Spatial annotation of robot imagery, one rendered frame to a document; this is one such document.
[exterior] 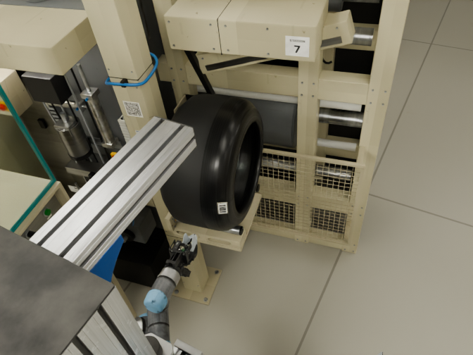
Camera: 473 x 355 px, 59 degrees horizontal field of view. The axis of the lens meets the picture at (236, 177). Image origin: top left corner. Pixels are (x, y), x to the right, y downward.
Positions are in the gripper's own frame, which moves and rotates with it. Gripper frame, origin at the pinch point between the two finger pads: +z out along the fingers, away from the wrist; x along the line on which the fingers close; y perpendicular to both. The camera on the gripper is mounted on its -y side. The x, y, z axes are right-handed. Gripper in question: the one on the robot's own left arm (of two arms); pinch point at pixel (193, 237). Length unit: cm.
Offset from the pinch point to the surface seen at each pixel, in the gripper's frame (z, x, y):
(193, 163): 11.9, 1.9, 28.8
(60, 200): 1, 65, 3
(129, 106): 23, 33, 43
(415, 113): 264, -98, -78
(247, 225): 38.3, -9.9, -27.3
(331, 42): 61, -40, 61
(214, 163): 13.2, -6.4, 29.9
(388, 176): 179, -82, -89
